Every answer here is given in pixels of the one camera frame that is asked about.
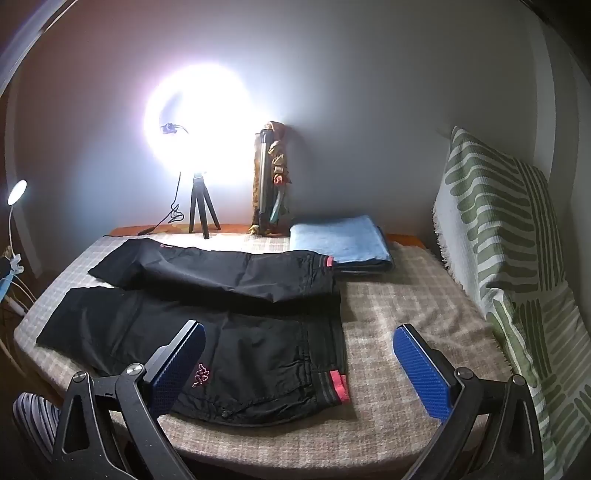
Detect folded metal stand with cloth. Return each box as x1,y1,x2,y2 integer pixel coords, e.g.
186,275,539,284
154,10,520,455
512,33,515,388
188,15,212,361
249,121,290,236

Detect bright ring light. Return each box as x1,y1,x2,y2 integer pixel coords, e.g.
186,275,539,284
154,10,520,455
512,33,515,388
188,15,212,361
142,61,274,191

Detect green striped white cushion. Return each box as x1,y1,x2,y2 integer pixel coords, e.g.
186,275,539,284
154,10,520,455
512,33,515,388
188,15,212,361
433,127,590,479

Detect striped grey trouser leg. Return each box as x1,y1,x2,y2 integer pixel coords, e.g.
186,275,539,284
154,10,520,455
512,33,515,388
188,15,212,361
12,392,61,463

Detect small white desk lamp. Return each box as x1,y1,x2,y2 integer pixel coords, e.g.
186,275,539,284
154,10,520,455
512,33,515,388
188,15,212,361
7,179,28,275

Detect black mini tripod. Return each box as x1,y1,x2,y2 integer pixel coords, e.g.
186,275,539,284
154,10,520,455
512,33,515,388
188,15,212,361
188,175,221,239

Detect folded light blue towel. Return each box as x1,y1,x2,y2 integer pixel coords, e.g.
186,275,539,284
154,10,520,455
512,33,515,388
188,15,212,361
290,215,394,275

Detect black power cable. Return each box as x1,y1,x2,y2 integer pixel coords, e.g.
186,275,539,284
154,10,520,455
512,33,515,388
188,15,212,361
136,171,187,237

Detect checkered beige bed blanket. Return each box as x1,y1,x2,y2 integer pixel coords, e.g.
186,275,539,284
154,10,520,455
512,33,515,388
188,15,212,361
12,231,514,468

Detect black track pants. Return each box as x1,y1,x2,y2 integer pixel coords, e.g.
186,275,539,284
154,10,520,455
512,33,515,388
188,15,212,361
37,239,349,427

